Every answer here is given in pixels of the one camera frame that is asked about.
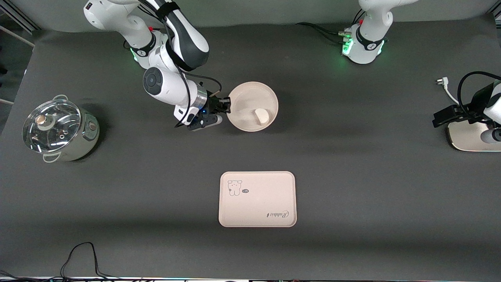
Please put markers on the glass pot lid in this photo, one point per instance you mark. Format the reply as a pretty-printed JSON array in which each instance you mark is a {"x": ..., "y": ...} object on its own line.
[{"x": 51, "y": 129}]

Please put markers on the beige rectangular rabbit tray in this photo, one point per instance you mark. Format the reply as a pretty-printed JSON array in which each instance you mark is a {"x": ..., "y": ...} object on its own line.
[{"x": 258, "y": 203}]

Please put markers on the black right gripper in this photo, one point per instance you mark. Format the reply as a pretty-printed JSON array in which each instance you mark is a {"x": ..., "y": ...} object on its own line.
[{"x": 213, "y": 105}]

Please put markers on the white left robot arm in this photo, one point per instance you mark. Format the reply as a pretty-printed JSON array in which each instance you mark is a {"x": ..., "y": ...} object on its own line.
[{"x": 364, "y": 51}]

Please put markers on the cream white toaster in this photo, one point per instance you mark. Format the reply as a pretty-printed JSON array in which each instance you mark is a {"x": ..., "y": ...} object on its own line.
[{"x": 465, "y": 138}]

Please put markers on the round beige plate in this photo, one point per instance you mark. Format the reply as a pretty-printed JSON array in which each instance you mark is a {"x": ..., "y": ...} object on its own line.
[{"x": 250, "y": 98}]

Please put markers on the dark grey table mat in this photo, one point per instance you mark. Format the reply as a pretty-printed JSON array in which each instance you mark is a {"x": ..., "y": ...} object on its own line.
[{"x": 156, "y": 176}]

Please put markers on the white steamed bun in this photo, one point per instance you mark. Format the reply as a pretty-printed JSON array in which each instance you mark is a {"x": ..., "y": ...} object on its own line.
[{"x": 261, "y": 116}]

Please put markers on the aluminium frame rail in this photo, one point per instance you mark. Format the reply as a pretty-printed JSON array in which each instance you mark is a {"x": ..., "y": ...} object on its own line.
[{"x": 23, "y": 19}]

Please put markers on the silver electric cooking pot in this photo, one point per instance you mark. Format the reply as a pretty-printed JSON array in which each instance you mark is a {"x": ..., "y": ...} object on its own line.
[{"x": 88, "y": 139}]

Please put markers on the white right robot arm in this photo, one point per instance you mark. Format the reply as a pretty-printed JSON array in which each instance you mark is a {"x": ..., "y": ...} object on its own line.
[{"x": 117, "y": 15}]

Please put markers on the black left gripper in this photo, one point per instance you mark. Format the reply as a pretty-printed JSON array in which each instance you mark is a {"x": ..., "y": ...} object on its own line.
[{"x": 465, "y": 111}]

